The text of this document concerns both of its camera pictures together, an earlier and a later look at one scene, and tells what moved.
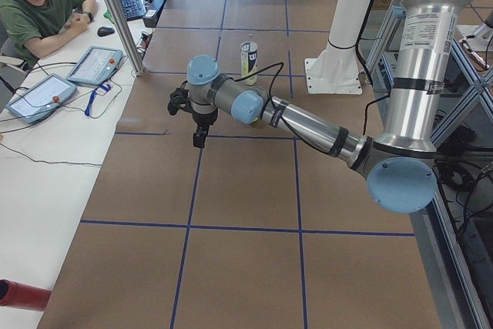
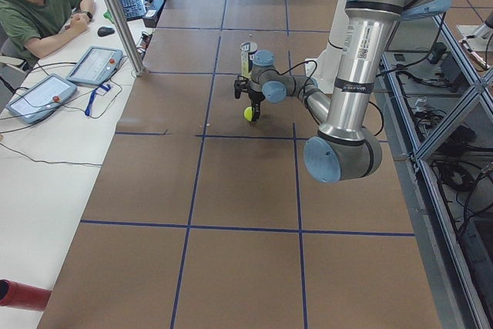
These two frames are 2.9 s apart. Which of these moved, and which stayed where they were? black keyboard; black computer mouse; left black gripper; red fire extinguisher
Moved: left black gripper
Stayed: black keyboard; black computer mouse; red fire extinguisher
